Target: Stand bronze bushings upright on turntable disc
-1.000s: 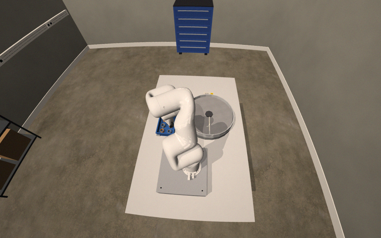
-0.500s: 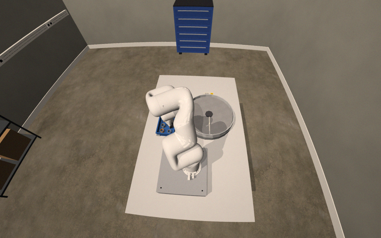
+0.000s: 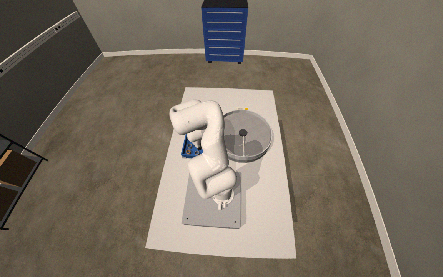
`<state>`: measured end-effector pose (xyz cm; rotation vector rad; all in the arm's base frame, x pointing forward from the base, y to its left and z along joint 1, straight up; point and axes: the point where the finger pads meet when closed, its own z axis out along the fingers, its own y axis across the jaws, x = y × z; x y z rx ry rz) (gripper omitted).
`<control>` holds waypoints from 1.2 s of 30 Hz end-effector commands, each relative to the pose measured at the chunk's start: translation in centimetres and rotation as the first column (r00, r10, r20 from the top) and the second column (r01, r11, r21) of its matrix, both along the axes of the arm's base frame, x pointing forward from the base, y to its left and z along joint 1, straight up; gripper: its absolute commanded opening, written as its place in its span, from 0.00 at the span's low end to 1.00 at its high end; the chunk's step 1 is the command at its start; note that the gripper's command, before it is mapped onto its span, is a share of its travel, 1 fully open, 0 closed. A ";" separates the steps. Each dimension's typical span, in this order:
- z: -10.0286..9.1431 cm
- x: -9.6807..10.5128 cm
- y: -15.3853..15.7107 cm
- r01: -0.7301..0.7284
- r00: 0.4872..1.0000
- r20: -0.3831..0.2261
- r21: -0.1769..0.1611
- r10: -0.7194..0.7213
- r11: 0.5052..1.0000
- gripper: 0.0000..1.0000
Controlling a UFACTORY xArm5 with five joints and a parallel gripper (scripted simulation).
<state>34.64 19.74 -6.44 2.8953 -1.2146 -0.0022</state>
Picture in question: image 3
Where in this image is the blue crate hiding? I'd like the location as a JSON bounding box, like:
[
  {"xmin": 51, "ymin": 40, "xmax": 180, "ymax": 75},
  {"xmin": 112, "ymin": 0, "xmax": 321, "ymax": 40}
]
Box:
[{"xmin": 181, "ymin": 134, "xmax": 203, "ymax": 158}]

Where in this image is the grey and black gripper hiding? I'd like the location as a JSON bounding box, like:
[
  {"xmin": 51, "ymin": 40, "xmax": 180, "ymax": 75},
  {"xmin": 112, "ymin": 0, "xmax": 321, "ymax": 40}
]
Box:
[{"xmin": 192, "ymin": 139, "xmax": 202, "ymax": 151}]

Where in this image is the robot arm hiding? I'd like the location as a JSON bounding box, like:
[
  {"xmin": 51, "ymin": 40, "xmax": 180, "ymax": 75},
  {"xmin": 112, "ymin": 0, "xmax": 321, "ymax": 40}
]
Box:
[{"xmin": 170, "ymin": 100, "xmax": 237, "ymax": 210}]

